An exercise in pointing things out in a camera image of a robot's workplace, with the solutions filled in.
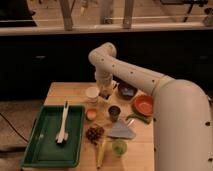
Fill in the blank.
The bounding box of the dark rectangular eraser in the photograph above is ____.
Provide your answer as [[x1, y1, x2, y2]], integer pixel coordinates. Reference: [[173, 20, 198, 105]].
[[100, 95, 109, 100]]

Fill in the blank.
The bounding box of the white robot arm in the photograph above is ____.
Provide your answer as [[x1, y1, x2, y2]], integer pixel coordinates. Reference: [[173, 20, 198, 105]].
[[88, 42, 213, 171]]

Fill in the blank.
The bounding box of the white paper cup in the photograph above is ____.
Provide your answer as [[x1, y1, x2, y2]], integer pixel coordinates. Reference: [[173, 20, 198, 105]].
[[85, 86, 100, 104]]

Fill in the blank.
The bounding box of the small metal cup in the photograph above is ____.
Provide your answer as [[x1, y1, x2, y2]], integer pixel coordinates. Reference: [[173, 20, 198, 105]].
[[108, 105, 121, 122]]

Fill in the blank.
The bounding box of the green plastic cup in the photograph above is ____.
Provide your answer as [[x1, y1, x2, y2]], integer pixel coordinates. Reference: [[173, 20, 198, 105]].
[[112, 139, 127, 156]]

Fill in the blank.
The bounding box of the dark brown bowl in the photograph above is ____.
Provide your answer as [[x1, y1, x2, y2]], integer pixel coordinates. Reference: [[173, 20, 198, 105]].
[[117, 82, 138, 100]]

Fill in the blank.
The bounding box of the orange round fruit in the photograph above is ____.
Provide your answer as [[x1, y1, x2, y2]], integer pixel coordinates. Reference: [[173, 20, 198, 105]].
[[86, 108, 97, 121]]

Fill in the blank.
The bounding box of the orange bowl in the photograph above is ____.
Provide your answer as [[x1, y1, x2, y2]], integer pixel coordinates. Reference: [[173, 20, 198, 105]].
[[132, 95, 153, 116]]

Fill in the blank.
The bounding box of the grey triangular cloth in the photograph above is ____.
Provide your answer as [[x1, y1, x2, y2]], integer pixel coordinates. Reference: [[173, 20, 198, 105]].
[[107, 120, 136, 139]]

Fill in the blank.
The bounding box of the brown grape bunch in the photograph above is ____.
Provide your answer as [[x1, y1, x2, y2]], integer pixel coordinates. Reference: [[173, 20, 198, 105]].
[[86, 126, 105, 145]]

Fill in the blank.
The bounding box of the green plastic tray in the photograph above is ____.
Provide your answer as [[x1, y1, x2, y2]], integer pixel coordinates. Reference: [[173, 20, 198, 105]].
[[21, 105, 85, 168]]

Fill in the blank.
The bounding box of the black cable left floor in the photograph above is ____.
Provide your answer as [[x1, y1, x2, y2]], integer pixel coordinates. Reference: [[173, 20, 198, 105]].
[[0, 111, 30, 144]]

